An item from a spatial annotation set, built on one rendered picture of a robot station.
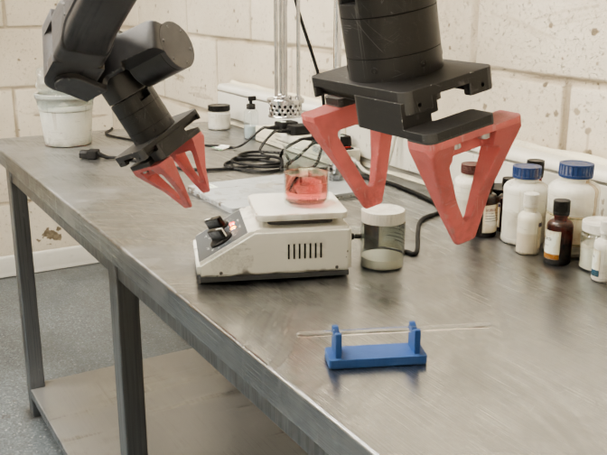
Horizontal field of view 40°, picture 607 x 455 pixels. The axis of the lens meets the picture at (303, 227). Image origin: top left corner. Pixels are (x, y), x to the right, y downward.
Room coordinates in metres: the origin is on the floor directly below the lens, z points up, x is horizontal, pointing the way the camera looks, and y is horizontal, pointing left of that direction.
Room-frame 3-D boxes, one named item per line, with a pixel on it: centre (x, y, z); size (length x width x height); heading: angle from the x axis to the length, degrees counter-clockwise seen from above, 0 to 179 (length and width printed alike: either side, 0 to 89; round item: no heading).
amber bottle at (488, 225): (1.23, -0.28, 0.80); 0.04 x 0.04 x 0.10
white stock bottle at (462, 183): (1.29, -0.27, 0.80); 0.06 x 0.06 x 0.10
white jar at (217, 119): (2.25, 0.23, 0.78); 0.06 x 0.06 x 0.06
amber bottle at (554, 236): (1.10, -0.35, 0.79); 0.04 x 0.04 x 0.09
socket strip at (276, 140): (1.90, 0.00, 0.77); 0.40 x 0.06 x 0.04; 30
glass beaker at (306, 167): (1.08, -0.01, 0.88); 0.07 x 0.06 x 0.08; 78
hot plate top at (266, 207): (1.08, 0.01, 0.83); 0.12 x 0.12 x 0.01; 10
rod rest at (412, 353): (0.78, -0.07, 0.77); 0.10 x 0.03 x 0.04; 97
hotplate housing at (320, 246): (1.08, 0.04, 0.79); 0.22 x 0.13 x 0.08; 100
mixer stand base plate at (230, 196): (1.51, 0.04, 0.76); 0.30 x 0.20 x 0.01; 120
